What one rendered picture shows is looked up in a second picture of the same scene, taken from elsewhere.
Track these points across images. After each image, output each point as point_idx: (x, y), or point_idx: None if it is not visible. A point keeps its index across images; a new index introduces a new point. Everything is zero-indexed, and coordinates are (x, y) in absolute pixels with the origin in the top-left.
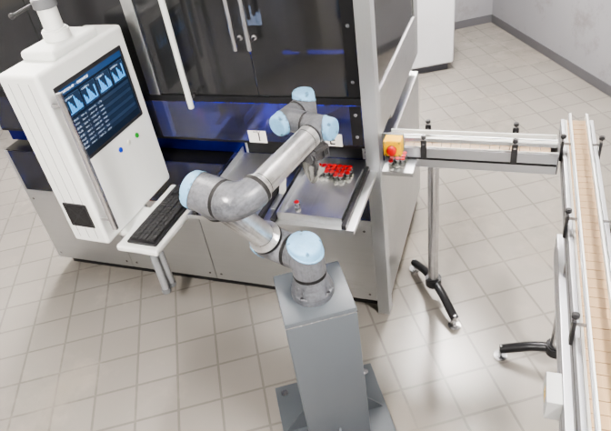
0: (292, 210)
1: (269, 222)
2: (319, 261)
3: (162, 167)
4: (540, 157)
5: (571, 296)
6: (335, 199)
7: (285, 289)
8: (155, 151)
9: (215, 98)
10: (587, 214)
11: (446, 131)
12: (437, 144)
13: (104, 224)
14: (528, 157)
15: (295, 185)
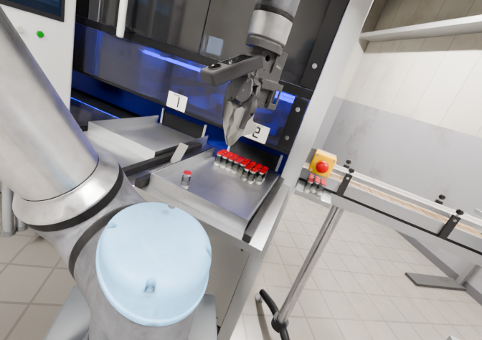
0: (176, 183)
1: (103, 153)
2: (181, 319)
3: (62, 97)
4: (478, 242)
5: None
6: (238, 194)
7: (69, 336)
8: (61, 73)
9: (150, 42)
10: None
11: (368, 176)
12: (356, 186)
13: None
14: (463, 237)
15: (195, 161)
